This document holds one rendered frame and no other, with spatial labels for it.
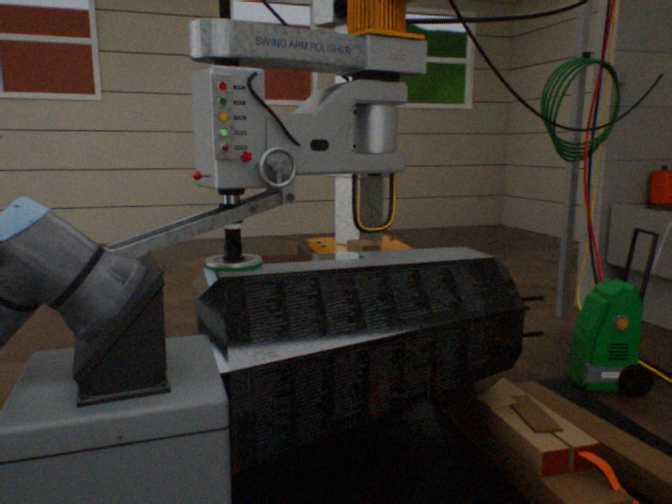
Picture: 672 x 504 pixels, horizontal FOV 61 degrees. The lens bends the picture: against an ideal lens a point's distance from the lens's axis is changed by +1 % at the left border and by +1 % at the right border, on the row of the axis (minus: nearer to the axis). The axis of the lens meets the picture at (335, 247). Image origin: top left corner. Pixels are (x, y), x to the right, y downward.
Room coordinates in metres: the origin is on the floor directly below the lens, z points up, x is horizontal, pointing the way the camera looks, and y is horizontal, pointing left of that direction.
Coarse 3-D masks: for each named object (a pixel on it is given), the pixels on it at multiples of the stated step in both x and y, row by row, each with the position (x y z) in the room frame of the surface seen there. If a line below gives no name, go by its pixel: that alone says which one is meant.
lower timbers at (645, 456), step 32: (448, 416) 2.58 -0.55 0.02; (576, 416) 2.39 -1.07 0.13; (480, 448) 2.28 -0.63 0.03; (608, 448) 2.13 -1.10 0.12; (640, 448) 2.12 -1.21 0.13; (512, 480) 2.04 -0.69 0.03; (544, 480) 1.86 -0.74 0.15; (576, 480) 1.86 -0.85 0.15; (608, 480) 1.87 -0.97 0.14; (640, 480) 1.99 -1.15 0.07
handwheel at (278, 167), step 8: (272, 152) 2.05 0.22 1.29; (288, 152) 2.08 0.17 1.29; (264, 160) 2.03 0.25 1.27; (288, 160) 2.09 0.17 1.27; (272, 168) 2.06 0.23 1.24; (280, 168) 2.06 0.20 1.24; (296, 168) 2.10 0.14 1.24; (264, 176) 2.03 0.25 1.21; (280, 176) 2.07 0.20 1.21; (272, 184) 2.05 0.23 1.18; (280, 184) 2.07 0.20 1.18; (288, 184) 2.08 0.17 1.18
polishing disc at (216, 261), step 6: (210, 258) 2.14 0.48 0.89; (216, 258) 2.14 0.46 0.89; (246, 258) 2.14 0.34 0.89; (252, 258) 2.14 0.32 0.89; (258, 258) 2.14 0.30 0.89; (210, 264) 2.06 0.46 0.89; (216, 264) 2.04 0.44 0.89; (222, 264) 2.04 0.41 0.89; (228, 264) 2.03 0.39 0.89; (234, 264) 2.04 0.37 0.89; (240, 264) 2.04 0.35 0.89; (246, 264) 2.05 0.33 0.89; (252, 264) 2.07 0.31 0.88
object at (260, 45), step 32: (192, 32) 2.05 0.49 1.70; (224, 32) 2.02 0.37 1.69; (256, 32) 2.08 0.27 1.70; (288, 32) 2.15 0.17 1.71; (320, 32) 2.22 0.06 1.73; (224, 64) 2.09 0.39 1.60; (256, 64) 2.22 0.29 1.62; (288, 64) 2.22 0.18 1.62; (320, 64) 2.22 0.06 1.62; (352, 64) 2.29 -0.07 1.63; (384, 64) 2.36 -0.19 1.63; (416, 64) 2.44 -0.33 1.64
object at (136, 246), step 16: (272, 192) 2.28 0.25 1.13; (240, 208) 2.09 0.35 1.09; (256, 208) 2.12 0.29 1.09; (176, 224) 2.07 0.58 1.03; (192, 224) 1.99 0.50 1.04; (208, 224) 2.02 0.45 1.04; (224, 224) 2.06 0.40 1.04; (128, 240) 1.98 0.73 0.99; (144, 240) 1.91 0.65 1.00; (160, 240) 1.93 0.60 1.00; (176, 240) 1.96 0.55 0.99; (128, 256) 1.88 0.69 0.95
